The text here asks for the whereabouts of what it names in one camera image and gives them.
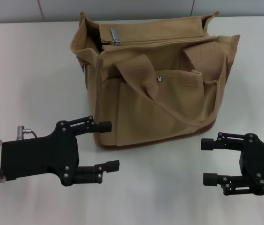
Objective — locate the khaki canvas food bag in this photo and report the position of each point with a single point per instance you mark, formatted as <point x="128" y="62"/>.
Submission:
<point x="146" y="105"/>

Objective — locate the silver metal zipper pull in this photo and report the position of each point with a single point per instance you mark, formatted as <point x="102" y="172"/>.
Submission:
<point x="114" y="34"/>

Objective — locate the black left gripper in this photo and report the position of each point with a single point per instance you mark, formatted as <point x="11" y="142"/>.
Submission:
<point x="40" y="157"/>

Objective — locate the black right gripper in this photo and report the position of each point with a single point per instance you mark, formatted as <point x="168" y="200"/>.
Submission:
<point x="263" y="164"/>

